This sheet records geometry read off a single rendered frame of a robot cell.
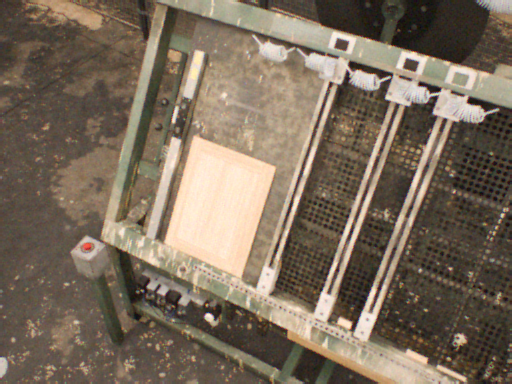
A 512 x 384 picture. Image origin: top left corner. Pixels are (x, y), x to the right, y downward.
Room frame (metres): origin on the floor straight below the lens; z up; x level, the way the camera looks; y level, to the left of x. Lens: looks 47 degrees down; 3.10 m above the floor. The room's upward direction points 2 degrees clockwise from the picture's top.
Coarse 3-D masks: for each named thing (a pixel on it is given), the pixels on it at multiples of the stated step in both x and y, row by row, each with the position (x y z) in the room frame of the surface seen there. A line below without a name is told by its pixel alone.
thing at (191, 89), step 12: (204, 60) 2.17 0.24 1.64; (192, 84) 2.10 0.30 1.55; (192, 96) 2.07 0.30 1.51; (192, 108) 2.06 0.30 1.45; (180, 144) 1.95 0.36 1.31; (168, 156) 1.92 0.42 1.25; (168, 168) 1.89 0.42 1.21; (168, 180) 1.85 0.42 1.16; (168, 192) 1.82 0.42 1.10; (156, 204) 1.79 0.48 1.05; (156, 216) 1.75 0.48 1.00; (156, 228) 1.72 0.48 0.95
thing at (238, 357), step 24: (336, 144) 2.64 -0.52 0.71; (360, 144) 2.57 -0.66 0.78; (144, 216) 1.94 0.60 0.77; (120, 264) 1.75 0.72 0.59; (120, 288) 1.77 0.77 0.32; (360, 288) 1.73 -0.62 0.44; (480, 288) 1.58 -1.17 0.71; (144, 312) 1.70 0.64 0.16; (240, 312) 1.68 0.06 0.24; (192, 336) 1.55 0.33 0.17; (264, 336) 1.54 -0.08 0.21; (240, 360) 1.41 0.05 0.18; (480, 360) 1.13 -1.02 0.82
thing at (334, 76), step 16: (336, 32) 1.98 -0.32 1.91; (352, 48) 1.92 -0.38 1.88; (336, 64) 1.90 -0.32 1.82; (336, 80) 1.86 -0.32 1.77; (320, 96) 1.87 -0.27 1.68; (336, 96) 1.88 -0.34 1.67; (320, 112) 1.84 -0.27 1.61; (320, 128) 1.78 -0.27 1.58; (304, 144) 1.76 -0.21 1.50; (320, 144) 1.77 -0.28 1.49; (304, 160) 1.73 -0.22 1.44; (304, 176) 1.67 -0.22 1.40; (288, 192) 1.64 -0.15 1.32; (304, 192) 1.66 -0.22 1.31; (288, 208) 1.60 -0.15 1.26; (288, 224) 1.55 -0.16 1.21; (272, 240) 1.52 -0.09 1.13; (288, 240) 1.54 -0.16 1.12; (272, 256) 1.48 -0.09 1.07; (272, 272) 1.43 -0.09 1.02; (272, 288) 1.41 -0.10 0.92
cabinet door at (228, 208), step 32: (192, 160) 1.89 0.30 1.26; (224, 160) 1.85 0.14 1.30; (256, 160) 1.81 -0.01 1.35; (192, 192) 1.80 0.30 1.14; (224, 192) 1.76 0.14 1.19; (256, 192) 1.72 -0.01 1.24; (192, 224) 1.70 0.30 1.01; (224, 224) 1.66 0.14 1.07; (256, 224) 1.62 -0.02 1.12; (224, 256) 1.56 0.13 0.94
